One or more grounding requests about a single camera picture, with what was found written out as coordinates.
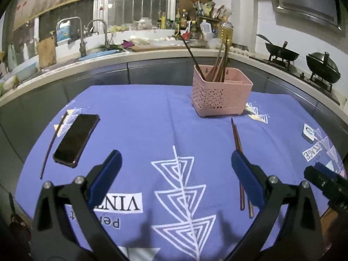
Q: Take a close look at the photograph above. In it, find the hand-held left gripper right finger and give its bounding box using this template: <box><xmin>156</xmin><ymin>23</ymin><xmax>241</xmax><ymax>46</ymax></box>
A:
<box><xmin>226</xmin><ymin>150</ymin><xmax>325</xmax><ymax>261</ymax></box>

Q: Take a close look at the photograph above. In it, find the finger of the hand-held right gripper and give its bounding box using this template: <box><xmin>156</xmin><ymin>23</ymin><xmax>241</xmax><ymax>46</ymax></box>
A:
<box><xmin>304</xmin><ymin>162</ymin><xmax>348</xmax><ymax>210</ymax></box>

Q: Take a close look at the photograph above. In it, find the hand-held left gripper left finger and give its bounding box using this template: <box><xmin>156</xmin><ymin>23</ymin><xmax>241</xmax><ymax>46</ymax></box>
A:
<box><xmin>30</xmin><ymin>149</ymin><xmax>128</xmax><ymax>261</ymax></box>

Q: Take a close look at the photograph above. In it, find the single brown wooden chopstick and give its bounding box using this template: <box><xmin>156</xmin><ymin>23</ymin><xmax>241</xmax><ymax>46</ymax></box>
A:
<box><xmin>231</xmin><ymin>118</ymin><xmax>245</xmax><ymax>211</ymax></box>
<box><xmin>234</xmin><ymin>124</ymin><xmax>254</xmax><ymax>219</ymax></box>

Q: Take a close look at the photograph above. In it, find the pink plastic utensil basket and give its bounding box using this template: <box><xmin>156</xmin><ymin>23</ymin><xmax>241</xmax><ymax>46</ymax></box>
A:
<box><xmin>192</xmin><ymin>65</ymin><xmax>253</xmax><ymax>118</ymax></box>

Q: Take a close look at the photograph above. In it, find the black smartphone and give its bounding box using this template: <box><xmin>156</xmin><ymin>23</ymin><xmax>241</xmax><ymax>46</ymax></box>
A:
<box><xmin>53</xmin><ymin>114</ymin><xmax>100</xmax><ymax>168</ymax></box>

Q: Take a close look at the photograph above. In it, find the small white device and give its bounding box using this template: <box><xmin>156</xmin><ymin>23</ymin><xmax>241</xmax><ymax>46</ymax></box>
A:
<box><xmin>302</xmin><ymin>123</ymin><xmax>317</xmax><ymax>143</ymax></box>

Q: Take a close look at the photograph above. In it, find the thin dark stick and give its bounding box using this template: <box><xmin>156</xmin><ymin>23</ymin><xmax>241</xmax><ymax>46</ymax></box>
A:
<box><xmin>40</xmin><ymin>111</ymin><xmax>69</xmax><ymax>180</ymax></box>

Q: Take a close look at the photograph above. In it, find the blue printed tablecloth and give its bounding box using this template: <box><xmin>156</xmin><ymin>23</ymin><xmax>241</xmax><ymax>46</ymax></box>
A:
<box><xmin>15</xmin><ymin>84</ymin><xmax>347</xmax><ymax>261</ymax></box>

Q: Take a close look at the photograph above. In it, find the black gas stove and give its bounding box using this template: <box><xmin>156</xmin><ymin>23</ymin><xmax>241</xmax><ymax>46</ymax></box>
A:
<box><xmin>249</xmin><ymin>53</ymin><xmax>341</xmax><ymax>106</ymax></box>

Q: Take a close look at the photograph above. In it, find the black wok with lid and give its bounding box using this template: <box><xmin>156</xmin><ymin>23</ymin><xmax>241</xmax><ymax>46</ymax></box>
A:
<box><xmin>306</xmin><ymin>52</ymin><xmax>341</xmax><ymax>83</ymax></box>

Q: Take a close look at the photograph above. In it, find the blue plate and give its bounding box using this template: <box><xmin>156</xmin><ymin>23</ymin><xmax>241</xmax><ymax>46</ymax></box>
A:
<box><xmin>79</xmin><ymin>50</ymin><xmax>109</xmax><ymax>62</ymax></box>

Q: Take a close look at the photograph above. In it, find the egg tray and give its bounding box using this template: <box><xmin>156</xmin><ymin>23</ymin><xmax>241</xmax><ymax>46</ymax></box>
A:
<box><xmin>230</xmin><ymin>45</ymin><xmax>249</xmax><ymax>55</ymax></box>

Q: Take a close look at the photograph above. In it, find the blue plastic container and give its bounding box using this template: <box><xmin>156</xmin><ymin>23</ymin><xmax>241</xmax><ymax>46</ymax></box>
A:
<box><xmin>13</xmin><ymin>61</ymin><xmax>38</xmax><ymax>82</ymax></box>

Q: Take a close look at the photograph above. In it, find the black ladle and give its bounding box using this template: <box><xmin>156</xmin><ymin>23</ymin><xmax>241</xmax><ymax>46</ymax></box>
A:
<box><xmin>256</xmin><ymin>34</ymin><xmax>275</xmax><ymax>47</ymax></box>

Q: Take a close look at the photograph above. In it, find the upright wooden cutting board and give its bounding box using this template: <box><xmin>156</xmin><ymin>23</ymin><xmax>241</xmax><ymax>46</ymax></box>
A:
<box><xmin>37</xmin><ymin>37</ymin><xmax>57</xmax><ymax>68</ymax></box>

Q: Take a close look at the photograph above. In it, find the tall steel faucet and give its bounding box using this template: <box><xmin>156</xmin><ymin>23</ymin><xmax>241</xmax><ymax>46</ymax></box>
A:
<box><xmin>56</xmin><ymin>17</ymin><xmax>87</xmax><ymax>57</ymax></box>

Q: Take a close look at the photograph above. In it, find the metal basin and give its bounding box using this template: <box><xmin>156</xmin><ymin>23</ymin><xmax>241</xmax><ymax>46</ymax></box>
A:
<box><xmin>187</xmin><ymin>38</ymin><xmax>208</xmax><ymax>48</ymax></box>

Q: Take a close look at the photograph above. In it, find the curved steel faucet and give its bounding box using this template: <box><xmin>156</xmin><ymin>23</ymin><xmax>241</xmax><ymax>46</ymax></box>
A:
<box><xmin>86</xmin><ymin>19</ymin><xmax>110</xmax><ymax>49</ymax></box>

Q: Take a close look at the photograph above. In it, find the flat wooden cutting board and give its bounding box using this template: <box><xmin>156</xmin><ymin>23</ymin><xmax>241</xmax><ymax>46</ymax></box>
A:
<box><xmin>130</xmin><ymin>43</ymin><xmax>191</xmax><ymax>52</ymax></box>

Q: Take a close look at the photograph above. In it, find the large yellow oil bottle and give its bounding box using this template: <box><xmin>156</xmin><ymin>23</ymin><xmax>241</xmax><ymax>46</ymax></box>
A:
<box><xmin>217</xmin><ymin>16</ymin><xmax>234</xmax><ymax>47</ymax></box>

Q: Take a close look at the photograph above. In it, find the white jug with blue label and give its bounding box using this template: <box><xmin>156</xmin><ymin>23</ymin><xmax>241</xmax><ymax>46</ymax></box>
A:
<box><xmin>56</xmin><ymin>20</ymin><xmax>72</xmax><ymax>44</ymax></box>

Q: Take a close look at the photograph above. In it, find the tray of white food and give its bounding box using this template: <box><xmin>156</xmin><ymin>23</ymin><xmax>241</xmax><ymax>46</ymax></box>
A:
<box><xmin>152</xmin><ymin>35</ymin><xmax>180</xmax><ymax>47</ymax></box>

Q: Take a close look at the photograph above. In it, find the white plastic jug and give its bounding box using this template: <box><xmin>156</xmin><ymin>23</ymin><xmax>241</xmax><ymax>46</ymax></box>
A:
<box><xmin>200</xmin><ymin>20</ymin><xmax>214</xmax><ymax>40</ymax></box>

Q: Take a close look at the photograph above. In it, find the pale green bottle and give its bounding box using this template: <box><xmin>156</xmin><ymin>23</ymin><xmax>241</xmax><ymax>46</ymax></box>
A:
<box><xmin>8</xmin><ymin>43</ymin><xmax>18</xmax><ymax>70</ymax></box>

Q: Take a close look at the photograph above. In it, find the row of condiment bottles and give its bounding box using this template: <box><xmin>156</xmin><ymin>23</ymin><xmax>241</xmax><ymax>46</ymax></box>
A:
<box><xmin>158</xmin><ymin>8</ymin><xmax>200</xmax><ymax>40</ymax></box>

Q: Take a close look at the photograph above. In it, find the pile of snack packets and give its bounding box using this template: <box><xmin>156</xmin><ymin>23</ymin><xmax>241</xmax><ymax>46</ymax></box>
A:
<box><xmin>190</xmin><ymin>0</ymin><xmax>231</xmax><ymax>19</ymax></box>

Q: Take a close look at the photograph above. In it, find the barred window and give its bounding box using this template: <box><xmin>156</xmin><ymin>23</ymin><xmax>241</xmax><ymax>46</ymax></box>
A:
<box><xmin>107</xmin><ymin>0</ymin><xmax>177</xmax><ymax>29</ymax></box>

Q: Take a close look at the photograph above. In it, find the steel range hood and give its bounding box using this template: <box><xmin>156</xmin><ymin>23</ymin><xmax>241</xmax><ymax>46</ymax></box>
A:
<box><xmin>268</xmin><ymin>0</ymin><xmax>344</xmax><ymax>30</ymax></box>

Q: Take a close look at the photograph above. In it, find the black wok with handle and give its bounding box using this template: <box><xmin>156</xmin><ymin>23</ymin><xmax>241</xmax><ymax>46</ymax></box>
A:
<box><xmin>265</xmin><ymin>41</ymin><xmax>299</xmax><ymax>62</ymax></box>

